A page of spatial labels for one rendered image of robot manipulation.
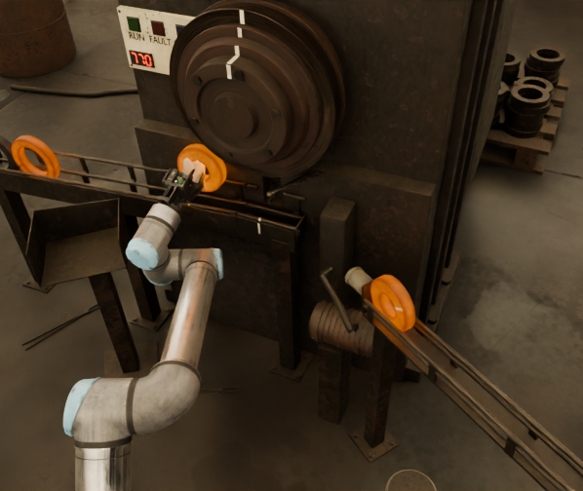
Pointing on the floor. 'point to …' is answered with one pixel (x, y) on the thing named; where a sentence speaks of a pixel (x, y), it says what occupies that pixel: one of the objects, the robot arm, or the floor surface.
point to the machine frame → (354, 160)
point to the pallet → (527, 109)
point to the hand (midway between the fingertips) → (200, 163)
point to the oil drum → (22, 35)
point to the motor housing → (337, 356)
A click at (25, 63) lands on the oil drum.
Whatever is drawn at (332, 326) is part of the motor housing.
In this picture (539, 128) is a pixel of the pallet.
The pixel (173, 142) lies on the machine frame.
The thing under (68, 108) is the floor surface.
